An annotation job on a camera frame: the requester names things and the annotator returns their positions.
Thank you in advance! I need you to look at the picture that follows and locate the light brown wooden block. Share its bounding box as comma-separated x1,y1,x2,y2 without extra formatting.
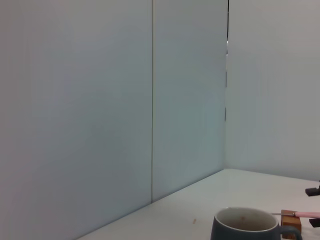
280,209,303,231

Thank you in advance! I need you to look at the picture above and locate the pink handled metal spoon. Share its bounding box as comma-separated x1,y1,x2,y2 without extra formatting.
271,211,320,218

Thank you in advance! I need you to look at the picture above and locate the dark grey ceramic mug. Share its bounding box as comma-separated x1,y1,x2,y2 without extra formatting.
209,206,304,240

